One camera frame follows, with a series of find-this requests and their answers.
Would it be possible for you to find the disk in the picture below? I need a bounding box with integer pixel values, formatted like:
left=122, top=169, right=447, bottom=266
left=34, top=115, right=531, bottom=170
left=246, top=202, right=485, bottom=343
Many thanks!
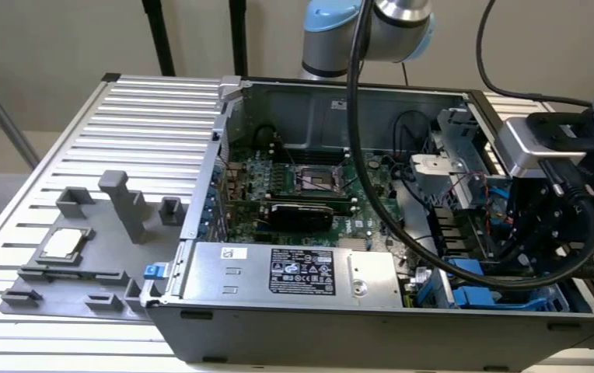
left=441, top=256, right=505, bottom=283

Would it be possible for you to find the metal disk bay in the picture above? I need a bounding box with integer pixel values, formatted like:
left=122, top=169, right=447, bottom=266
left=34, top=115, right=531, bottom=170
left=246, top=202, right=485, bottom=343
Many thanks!
left=411, top=107, right=512, bottom=219

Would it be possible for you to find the blue disk carrier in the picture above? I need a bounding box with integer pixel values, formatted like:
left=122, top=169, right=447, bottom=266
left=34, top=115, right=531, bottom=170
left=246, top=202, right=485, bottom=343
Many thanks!
left=452, top=286, right=503, bottom=310

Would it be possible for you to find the green motherboard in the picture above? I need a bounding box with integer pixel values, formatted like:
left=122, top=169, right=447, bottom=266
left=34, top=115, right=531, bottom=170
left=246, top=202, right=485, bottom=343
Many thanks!
left=218, top=149, right=436, bottom=253

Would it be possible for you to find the silver chipset heatsink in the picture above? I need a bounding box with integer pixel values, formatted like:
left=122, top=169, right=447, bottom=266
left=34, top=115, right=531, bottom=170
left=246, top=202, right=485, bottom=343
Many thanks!
left=336, top=236, right=374, bottom=250

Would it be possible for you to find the CPU socket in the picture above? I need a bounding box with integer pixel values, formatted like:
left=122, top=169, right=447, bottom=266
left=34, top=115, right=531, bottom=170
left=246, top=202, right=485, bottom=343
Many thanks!
left=286, top=164, right=345, bottom=196

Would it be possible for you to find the black graphics card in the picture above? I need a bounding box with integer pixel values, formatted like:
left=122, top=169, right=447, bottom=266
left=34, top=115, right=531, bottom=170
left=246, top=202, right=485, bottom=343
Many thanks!
left=258, top=200, right=336, bottom=235

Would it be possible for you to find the open grey PC case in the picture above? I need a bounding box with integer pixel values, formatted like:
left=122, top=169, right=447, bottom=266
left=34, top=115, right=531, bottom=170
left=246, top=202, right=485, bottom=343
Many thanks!
left=139, top=75, right=594, bottom=363

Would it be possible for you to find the grey power supply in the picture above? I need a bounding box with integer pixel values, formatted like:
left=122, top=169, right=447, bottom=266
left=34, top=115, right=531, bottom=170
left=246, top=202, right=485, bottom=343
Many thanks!
left=179, top=242, right=408, bottom=309

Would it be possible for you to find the black stand pole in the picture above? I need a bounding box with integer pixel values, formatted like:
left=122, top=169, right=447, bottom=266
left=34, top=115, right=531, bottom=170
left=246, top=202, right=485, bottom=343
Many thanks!
left=141, top=0, right=177, bottom=77
left=227, top=0, right=250, bottom=77

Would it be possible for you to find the blue case latch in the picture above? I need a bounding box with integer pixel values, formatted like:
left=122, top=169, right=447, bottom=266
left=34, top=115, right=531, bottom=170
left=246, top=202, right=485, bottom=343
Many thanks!
left=142, top=263, right=167, bottom=281

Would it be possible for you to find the grey parts rack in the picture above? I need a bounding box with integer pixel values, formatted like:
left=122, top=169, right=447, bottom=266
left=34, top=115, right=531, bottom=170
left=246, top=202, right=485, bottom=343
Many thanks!
left=0, top=169, right=195, bottom=324

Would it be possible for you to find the CPU chip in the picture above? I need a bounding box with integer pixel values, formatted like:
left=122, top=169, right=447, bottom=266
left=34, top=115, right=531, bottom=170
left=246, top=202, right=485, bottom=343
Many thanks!
left=39, top=228, right=94, bottom=261

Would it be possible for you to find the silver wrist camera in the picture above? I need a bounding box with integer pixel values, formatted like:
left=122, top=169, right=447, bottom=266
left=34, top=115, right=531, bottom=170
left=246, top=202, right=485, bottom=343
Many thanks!
left=493, top=116, right=588, bottom=180

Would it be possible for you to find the thin black cable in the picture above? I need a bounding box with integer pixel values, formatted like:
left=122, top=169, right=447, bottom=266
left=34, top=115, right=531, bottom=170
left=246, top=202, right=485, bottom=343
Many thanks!
left=475, top=0, right=594, bottom=108

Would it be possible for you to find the thick black cable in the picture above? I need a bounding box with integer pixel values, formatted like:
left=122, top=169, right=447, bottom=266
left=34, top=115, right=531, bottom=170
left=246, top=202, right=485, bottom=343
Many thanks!
left=345, top=0, right=594, bottom=289

